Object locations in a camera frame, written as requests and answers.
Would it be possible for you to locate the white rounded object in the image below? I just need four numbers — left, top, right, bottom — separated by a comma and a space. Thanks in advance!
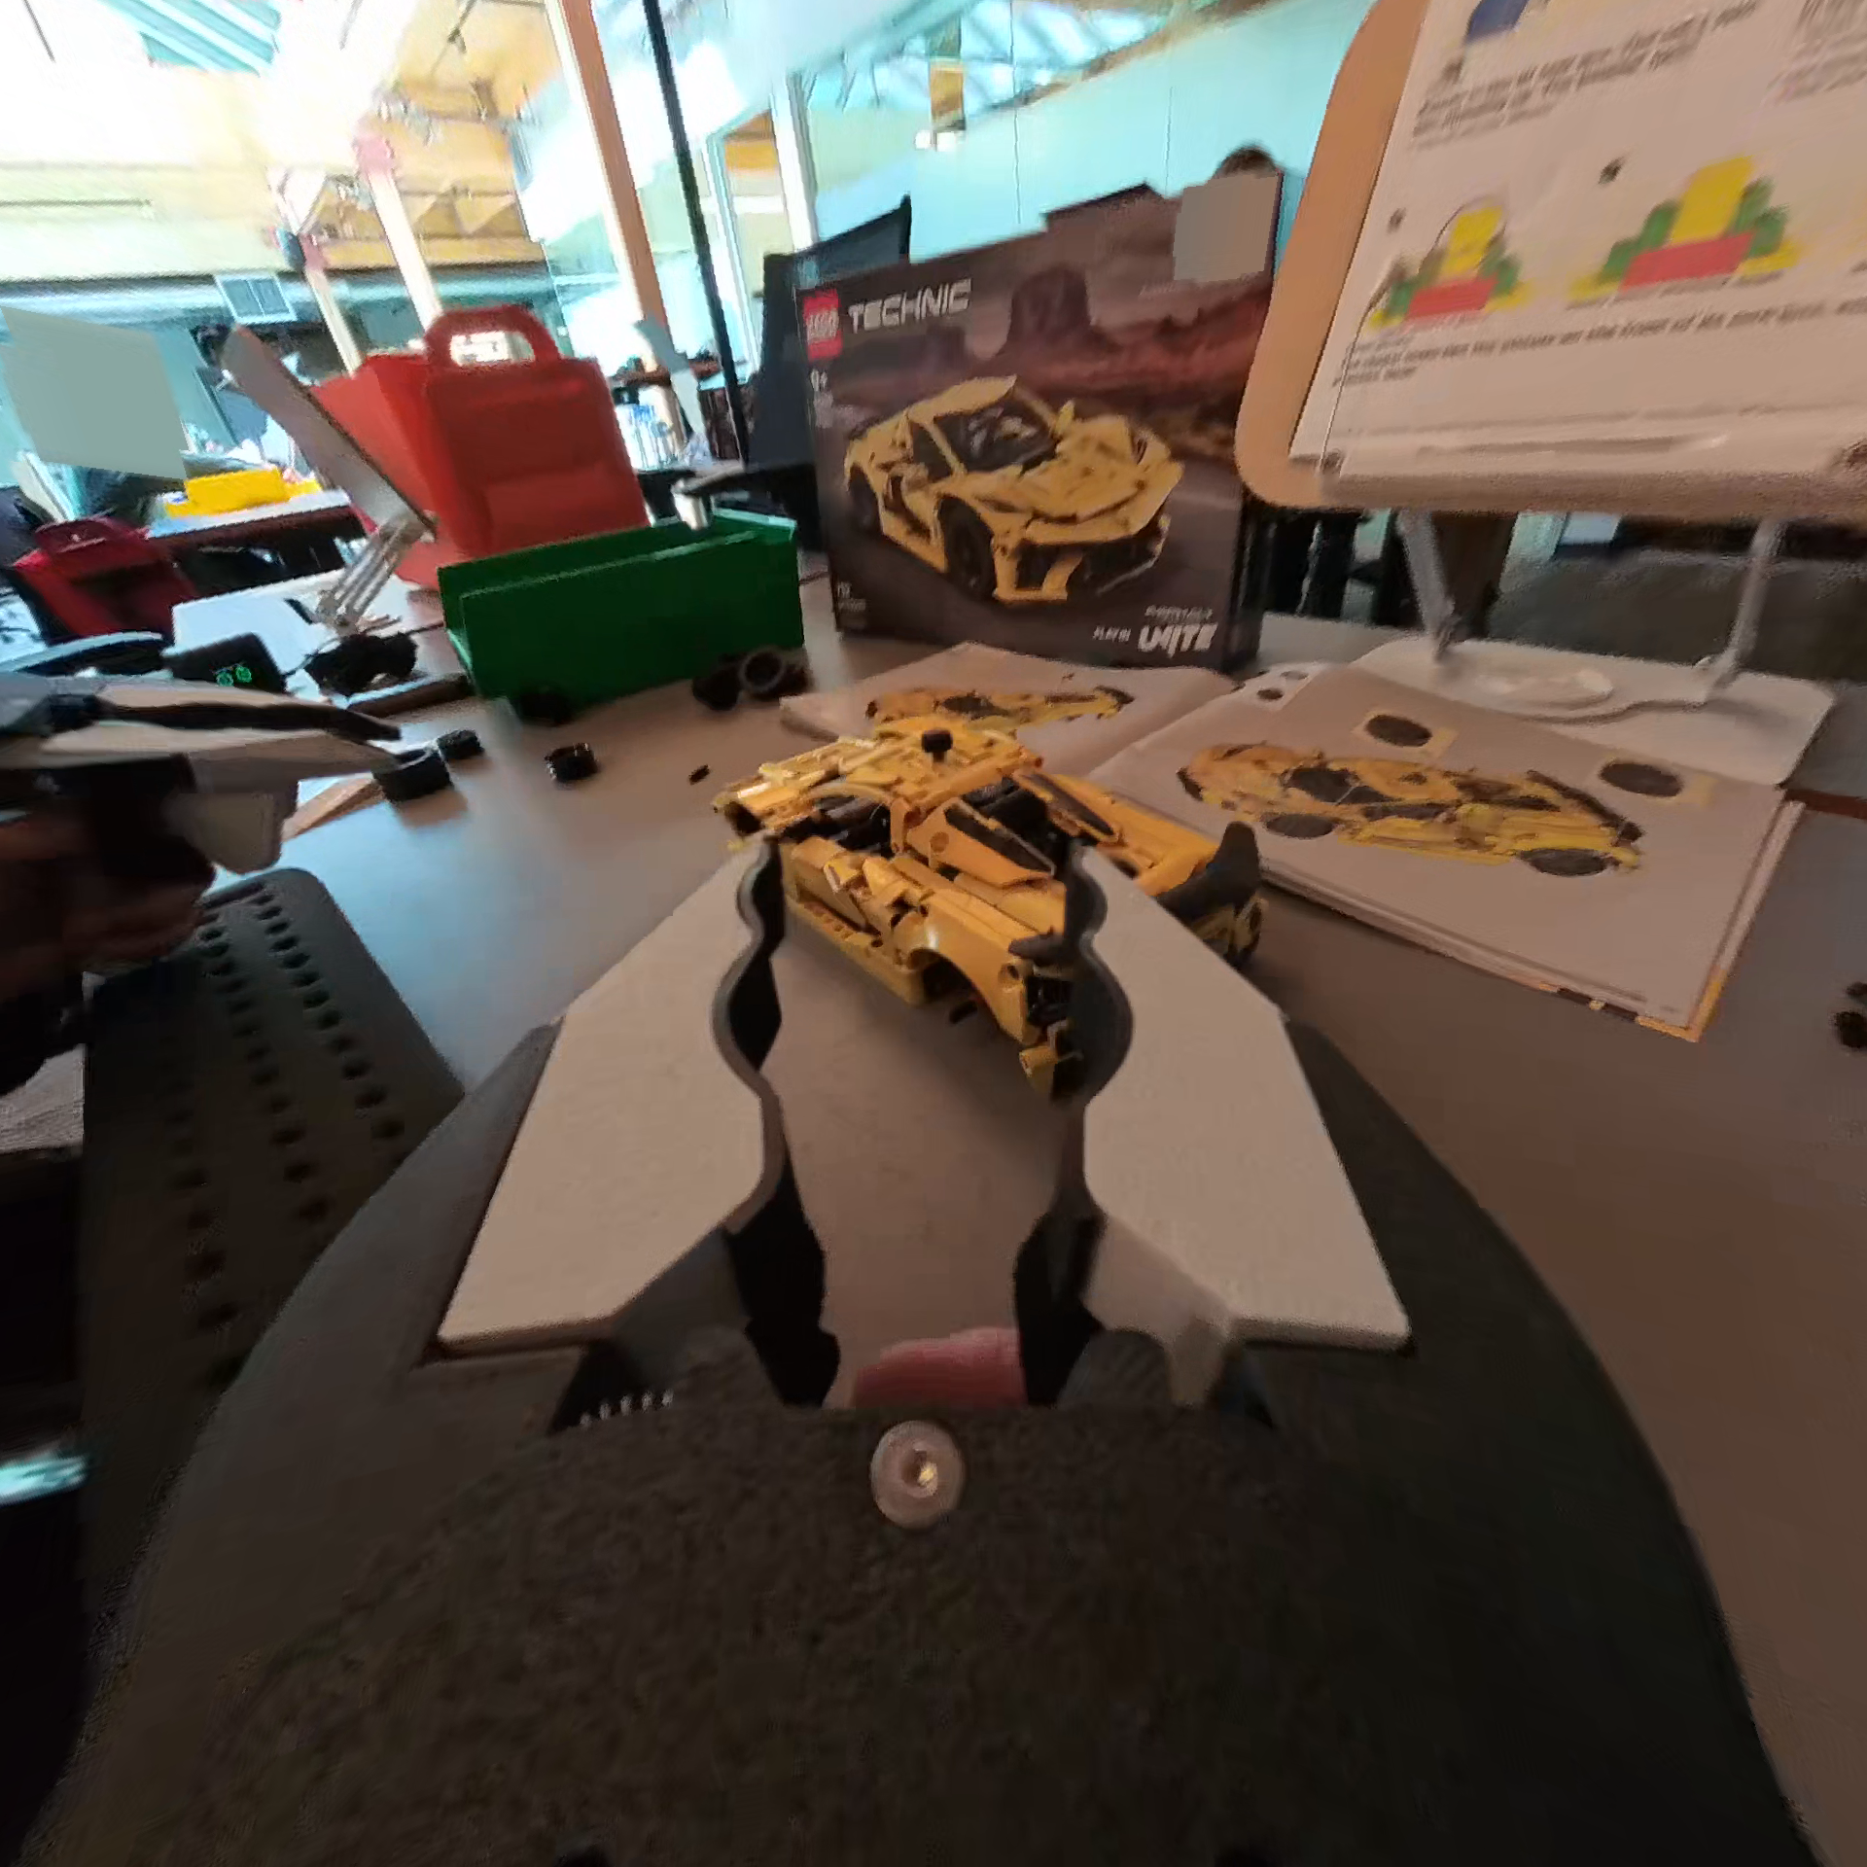
1356, 634, 1836, 788

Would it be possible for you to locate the yellow toy brick car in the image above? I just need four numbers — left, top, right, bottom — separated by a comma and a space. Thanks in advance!
712, 722, 1269, 1103

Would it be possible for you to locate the toy car set box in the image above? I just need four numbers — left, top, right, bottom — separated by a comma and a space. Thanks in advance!
794, 176, 1285, 674

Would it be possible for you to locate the person's right hand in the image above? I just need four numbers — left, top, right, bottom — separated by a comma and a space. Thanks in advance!
853, 1326, 1022, 1409

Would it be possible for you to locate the dark office chair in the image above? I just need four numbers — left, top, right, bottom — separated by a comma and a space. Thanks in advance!
678, 195, 913, 514

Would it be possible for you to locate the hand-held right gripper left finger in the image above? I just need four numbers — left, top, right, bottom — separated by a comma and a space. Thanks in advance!
436, 842, 848, 1409

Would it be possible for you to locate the green plastic bin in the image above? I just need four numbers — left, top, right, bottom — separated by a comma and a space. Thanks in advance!
438, 510, 807, 715

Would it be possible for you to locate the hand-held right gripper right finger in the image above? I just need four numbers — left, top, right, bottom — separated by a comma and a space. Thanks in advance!
1013, 849, 1414, 1409

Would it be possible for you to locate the red chair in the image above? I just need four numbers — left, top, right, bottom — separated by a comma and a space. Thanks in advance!
7, 518, 198, 645

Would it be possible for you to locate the black device with green light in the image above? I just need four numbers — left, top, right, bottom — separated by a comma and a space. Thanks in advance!
164, 634, 295, 691

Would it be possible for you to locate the wheel picture instruction booklet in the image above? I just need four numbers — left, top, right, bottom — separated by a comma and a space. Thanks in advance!
1086, 661, 1806, 1039

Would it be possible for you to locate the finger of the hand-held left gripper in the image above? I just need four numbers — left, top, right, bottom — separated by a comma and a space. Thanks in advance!
86, 679, 397, 731
44, 718, 404, 873

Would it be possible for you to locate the grey desk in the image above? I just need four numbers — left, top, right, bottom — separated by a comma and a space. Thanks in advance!
277, 582, 1867, 1867

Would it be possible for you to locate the grey tilted stand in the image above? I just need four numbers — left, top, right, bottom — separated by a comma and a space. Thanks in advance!
218, 327, 439, 645

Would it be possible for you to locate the printed instruction sheet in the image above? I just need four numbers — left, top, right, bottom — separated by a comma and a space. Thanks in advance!
1291, 0, 1867, 482

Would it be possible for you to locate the red plastic bin with handle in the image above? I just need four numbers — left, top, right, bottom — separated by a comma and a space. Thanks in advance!
312, 308, 650, 585

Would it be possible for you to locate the person's left hand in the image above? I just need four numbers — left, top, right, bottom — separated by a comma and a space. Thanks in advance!
0, 870, 206, 1008

